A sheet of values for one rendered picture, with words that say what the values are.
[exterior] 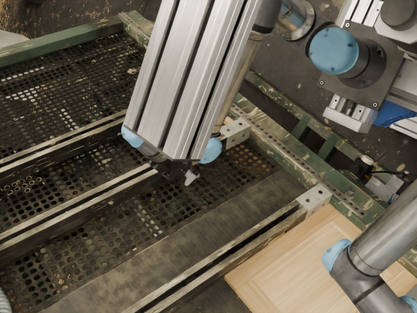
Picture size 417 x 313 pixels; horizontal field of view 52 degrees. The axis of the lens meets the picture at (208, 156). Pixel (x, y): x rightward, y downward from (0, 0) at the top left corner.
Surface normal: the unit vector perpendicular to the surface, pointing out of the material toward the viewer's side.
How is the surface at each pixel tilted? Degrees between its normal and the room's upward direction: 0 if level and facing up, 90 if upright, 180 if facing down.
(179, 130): 0
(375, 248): 20
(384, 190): 0
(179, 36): 0
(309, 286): 59
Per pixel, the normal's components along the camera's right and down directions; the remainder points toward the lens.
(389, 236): -0.74, 0.28
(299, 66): -0.65, -0.01
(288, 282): 0.07, -0.69
